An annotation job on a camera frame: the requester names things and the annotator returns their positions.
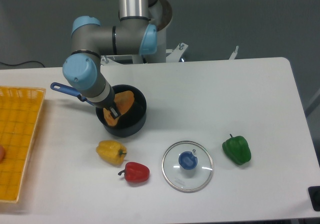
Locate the black device at table edge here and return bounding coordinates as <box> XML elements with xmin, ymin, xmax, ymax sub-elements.
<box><xmin>308</xmin><ymin>186</ymin><xmax>320</xmax><ymax>211</ymax></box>

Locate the yellow woven basket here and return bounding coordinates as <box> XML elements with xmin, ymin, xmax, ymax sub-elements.
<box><xmin>0</xmin><ymin>86</ymin><xmax>46</xmax><ymax>203</ymax></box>

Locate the red bell pepper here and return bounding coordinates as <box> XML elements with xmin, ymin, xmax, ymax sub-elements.
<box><xmin>118</xmin><ymin>162</ymin><xmax>150</xmax><ymax>183</ymax></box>

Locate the glass lid with blue knob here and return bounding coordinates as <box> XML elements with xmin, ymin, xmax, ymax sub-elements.
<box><xmin>161</xmin><ymin>141</ymin><xmax>214</xmax><ymax>193</ymax></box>

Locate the green bell pepper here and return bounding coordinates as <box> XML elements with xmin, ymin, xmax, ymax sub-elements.
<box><xmin>222</xmin><ymin>134</ymin><xmax>252</xmax><ymax>165</ymax></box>

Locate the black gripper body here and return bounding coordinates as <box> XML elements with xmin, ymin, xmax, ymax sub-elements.
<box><xmin>77</xmin><ymin>86</ymin><xmax>115</xmax><ymax>109</ymax></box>

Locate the dark pan with blue handle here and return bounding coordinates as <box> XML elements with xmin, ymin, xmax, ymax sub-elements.
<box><xmin>50</xmin><ymin>82</ymin><xmax>148</xmax><ymax>138</ymax></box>

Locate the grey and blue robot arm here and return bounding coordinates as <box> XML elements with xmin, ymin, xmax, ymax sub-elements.
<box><xmin>62</xmin><ymin>0</ymin><xmax>172</xmax><ymax>119</ymax></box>

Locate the yellow bell pepper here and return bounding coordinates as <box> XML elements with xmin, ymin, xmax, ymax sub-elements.
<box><xmin>96</xmin><ymin>140</ymin><xmax>127</xmax><ymax>166</ymax></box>

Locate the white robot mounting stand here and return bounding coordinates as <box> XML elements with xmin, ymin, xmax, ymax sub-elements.
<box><xmin>99</xmin><ymin>0</ymin><xmax>240</xmax><ymax>65</ymax></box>

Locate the orange item in basket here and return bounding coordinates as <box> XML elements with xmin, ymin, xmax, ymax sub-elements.
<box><xmin>0</xmin><ymin>145</ymin><xmax>6</xmax><ymax>162</ymax></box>

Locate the black cable on floor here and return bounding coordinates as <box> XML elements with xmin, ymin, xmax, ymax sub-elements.
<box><xmin>0</xmin><ymin>60</ymin><xmax>46</xmax><ymax>68</ymax></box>

